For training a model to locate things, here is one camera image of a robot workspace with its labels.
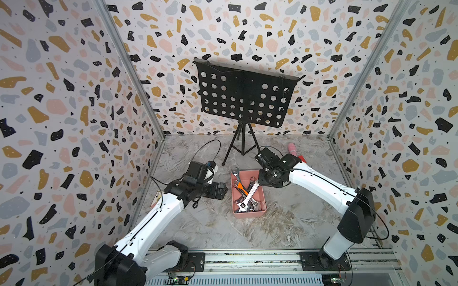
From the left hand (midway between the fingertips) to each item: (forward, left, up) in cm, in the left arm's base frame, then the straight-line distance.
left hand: (220, 187), depth 79 cm
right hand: (+3, -19, -2) cm, 19 cm away
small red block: (+27, -47, -15) cm, 57 cm away
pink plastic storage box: (+1, -13, -10) cm, 16 cm away
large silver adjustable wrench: (-3, -11, -12) cm, 17 cm away
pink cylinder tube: (+34, -43, -14) cm, 56 cm away
